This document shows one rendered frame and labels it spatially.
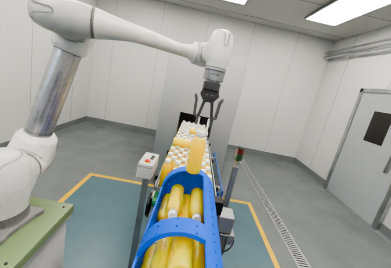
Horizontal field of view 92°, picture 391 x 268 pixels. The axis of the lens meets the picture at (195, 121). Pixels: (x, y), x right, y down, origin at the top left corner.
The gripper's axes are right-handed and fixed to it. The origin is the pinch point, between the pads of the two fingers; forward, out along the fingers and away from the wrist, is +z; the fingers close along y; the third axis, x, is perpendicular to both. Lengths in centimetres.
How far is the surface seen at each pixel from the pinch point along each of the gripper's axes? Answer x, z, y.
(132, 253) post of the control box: 36, 118, -28
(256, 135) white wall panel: 440, 91, 182
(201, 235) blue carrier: -34.5, 26.2, 5.1
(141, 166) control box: 28, 41, -31
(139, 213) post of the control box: 36, 81, -28
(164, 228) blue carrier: -33.5, 27.3, -6.5
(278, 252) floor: 100, 149, 123
